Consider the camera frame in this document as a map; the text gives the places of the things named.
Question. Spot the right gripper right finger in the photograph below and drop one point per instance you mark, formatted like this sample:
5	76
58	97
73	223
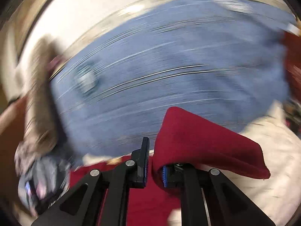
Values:
210	198

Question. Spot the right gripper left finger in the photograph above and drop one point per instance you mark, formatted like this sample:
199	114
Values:
101	198

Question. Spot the brown wooden headboard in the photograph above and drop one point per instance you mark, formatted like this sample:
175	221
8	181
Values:
12	132

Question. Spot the red knit sweater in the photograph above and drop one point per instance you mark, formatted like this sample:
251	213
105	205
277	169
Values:
188	138

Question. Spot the grey plaid star bedsheet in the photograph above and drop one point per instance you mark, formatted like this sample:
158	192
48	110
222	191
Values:
43	180

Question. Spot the blue plaid quilt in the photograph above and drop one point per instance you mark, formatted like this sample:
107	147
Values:
219	59

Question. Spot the cream leaf-print blanket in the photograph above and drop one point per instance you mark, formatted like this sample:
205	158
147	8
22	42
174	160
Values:
279	196

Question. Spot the beige striped pillow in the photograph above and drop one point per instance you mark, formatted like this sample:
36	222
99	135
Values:
40	133

